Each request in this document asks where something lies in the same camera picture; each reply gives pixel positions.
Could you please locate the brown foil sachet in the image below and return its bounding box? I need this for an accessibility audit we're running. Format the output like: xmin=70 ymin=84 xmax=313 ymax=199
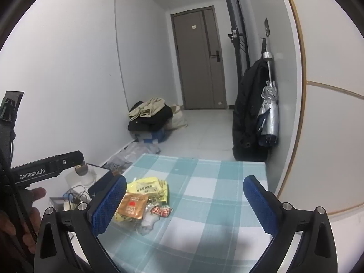
xmin=117 ymin=192 xmax=149 ymax=219

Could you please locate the white tissue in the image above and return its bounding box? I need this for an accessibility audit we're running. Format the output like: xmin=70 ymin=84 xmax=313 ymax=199
xmin=136 ymin=202 xmax=160 ymax=235

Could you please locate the yellow snack wrapper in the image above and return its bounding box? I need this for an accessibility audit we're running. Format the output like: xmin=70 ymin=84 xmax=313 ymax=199
xmin=113 ymin=177 xmax=168 ymax=222

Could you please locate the red checkered candy wrapper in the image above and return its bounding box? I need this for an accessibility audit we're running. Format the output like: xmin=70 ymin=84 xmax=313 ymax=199
xmin=151 ymin=205 xmax=173 ymax=217

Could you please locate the person's left hand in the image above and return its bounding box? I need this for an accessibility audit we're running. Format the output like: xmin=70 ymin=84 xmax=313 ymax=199
xmin=1 ymin=187 xmax=46 ymax=264

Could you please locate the white jar with chopsticks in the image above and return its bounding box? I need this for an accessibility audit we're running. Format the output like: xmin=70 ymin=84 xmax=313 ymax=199
xmin=65 ymin=162 xmax=95 ymax=187

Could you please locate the grey plastic mailer bag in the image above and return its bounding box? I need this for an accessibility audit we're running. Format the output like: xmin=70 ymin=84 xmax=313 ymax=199
xmin=103 ymin=142 xmax=160 ymax=173

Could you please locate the teal checked tablecloth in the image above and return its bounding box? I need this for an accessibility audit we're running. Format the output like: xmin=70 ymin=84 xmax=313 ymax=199
xmin=99 ymin=154 xmax=270 ymax=272

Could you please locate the blue white cardboard box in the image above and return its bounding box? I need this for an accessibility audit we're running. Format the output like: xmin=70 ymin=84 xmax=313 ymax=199
xmin=132 ymin=128 xmax=166 ymax=144

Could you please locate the beige clothes pile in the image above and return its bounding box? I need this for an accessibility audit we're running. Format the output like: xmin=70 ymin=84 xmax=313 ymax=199
xmin=128 ymin=97 xmax=165 ymax=121

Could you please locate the silver folded umbrella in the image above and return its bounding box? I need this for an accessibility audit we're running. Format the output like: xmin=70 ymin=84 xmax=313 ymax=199
xmin=257 ymin=38 xmax=279 ymax=147

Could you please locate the black hanging backpack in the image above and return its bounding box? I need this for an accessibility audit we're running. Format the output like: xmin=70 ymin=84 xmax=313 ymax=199
xmin=232 ymin=59 xmax=268 ymax=162

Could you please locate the cream tote bag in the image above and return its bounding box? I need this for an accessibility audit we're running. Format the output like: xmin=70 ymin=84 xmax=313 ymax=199
xmin=164 ymin=104 xmax=188 ymax=131

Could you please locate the grey entrance door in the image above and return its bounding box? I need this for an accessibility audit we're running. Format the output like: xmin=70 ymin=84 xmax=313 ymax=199
xmin=171 ymin=6 xmax=227 ymax=110

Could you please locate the grey organizer box with cables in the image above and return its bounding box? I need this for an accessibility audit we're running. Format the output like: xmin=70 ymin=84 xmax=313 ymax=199
xmin=49 ymin=184 xmax=91 ymax=211

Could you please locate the metal wall hook plate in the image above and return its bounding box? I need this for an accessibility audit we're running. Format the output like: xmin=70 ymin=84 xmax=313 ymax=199
xmin=264 ymin=18 xmax=270 ymax=38

